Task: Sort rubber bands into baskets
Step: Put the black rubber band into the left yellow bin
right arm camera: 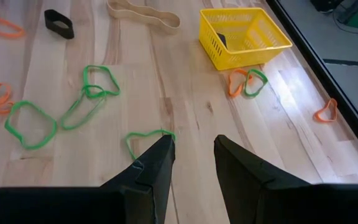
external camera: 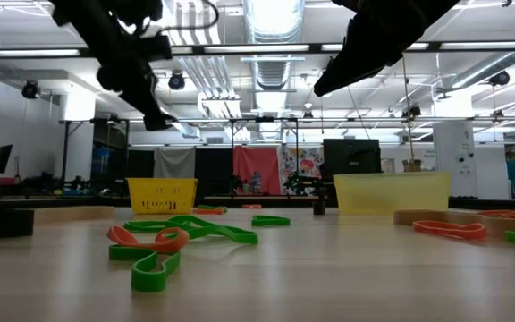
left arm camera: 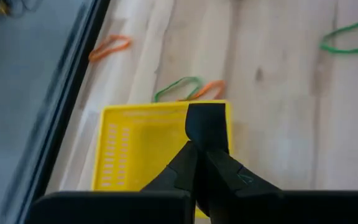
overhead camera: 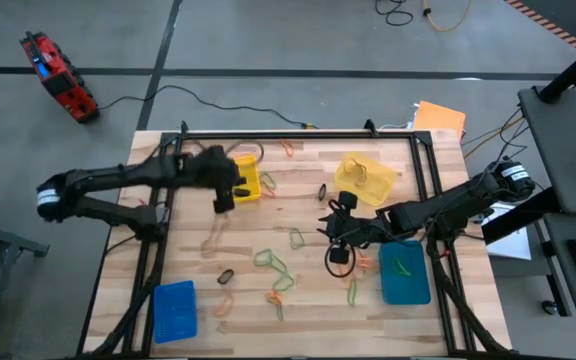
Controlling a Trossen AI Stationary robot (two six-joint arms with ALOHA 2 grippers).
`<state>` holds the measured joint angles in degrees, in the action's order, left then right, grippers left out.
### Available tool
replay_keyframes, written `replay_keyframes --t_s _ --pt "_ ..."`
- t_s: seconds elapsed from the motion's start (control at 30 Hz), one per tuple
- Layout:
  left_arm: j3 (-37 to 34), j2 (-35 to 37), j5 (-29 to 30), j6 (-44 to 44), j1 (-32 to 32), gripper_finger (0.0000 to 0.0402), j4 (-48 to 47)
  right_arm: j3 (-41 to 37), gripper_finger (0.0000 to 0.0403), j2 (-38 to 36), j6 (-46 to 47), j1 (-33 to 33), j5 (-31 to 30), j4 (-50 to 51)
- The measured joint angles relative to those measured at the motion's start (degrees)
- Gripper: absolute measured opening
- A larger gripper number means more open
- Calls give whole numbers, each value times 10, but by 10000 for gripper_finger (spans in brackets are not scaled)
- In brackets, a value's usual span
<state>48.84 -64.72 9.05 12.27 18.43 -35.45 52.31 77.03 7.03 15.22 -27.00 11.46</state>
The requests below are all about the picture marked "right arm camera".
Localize green rubber band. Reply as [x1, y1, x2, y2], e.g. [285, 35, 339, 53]
[4, 100, 58, 151]
[82, 64, 121, 100]
[60, 85, 108, 131]
[125, 129, 177, 161]
[244, 68, 269, 98]

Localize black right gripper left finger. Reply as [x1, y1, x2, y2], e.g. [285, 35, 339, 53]
[99, 134, 176, 224]

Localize yellow perforated plastic basket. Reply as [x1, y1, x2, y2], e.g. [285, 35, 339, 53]
[198, 7, 293, 72]

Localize black power cable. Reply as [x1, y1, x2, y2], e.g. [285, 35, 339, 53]
[333, 7, 358, 34]

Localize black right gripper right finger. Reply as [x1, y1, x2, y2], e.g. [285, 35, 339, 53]
[214, 134, 312, 224]

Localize tan rubber band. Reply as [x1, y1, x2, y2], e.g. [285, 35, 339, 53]
[106, 0, 181, 35]

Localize black rubber band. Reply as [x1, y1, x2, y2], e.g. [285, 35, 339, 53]
[44, 9, 75, 40]

